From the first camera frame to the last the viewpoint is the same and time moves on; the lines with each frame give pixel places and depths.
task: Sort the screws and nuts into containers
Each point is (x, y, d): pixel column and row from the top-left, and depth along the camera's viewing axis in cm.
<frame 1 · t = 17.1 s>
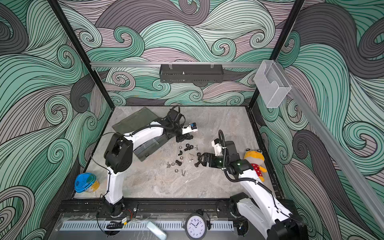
left hand: (190, 134, 91), fingers closed
right hand: (203, 160, 79), fingers open
grey compartment organizer box: (143, 116, 118), on the table
yellow frog plush toy: (256, 158, 86), point 7 cm above the table
blue lid fruit cup: (85, 181, 74), point 11 cm above the table
black bolt with nuts: (188, 147, 97), point 2 cm above the table
black short bolt: (179, 163, 91), on the table
silver hex nut: (176, 170, 87), on the table
silver screw pair: (183, 174, 87), on the table

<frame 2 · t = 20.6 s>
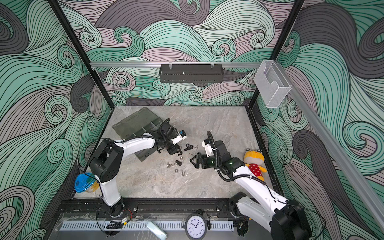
left hand: (179, 146, 91), fingers open
right hand: (195, 161, 79), fingers open
the named things where they were.

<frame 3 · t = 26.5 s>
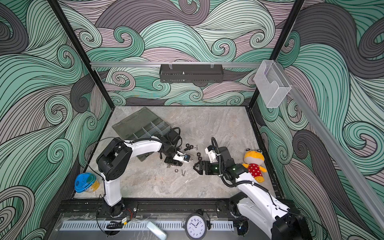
left hand: (178, 157, 91), fingers open
right hand: (198, 168, 79), fingers open
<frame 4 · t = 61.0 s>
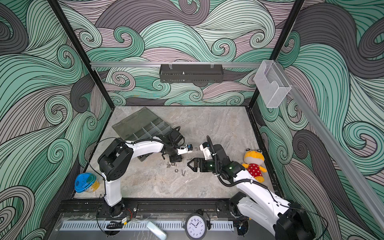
left hand: (180, 155, 92), fingers open
right hand: (192, 166, 77), fingers open
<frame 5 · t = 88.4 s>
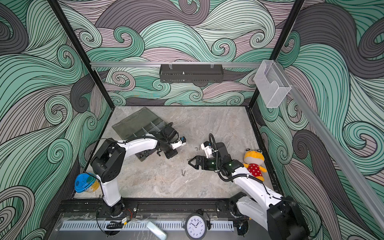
left hand: (174, 150, 91), fingers closed
right hand: (193, 164, 79), fingers open
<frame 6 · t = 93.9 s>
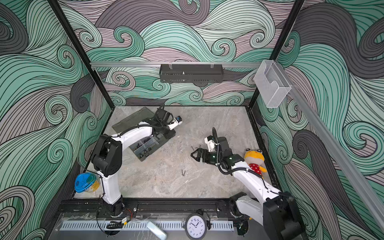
left hand: (173, 129, 94), fingers closed
right hand: (195, 157, 80), fingers open
